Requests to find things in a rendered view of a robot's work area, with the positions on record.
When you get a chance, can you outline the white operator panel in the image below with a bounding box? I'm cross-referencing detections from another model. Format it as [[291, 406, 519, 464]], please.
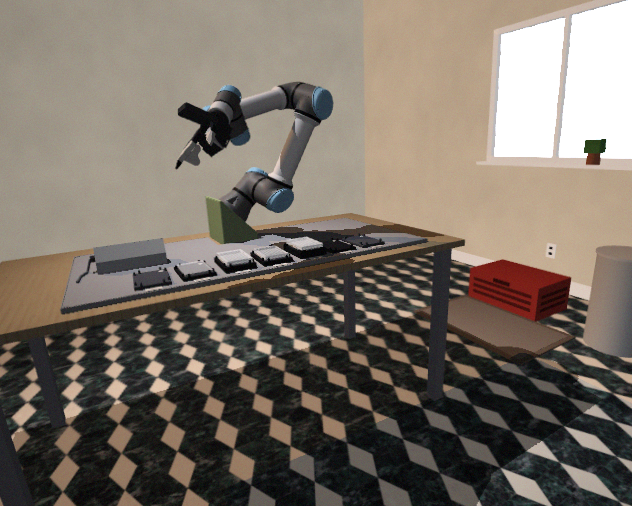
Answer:
[[79, 238, 167, 279]]

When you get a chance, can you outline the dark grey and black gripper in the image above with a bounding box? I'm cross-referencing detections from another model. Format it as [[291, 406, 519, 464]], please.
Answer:
[[175, 109, 233, 170]]

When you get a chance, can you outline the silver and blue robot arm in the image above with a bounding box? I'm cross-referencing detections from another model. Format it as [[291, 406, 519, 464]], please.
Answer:
[[178, 82, 333, 222]]

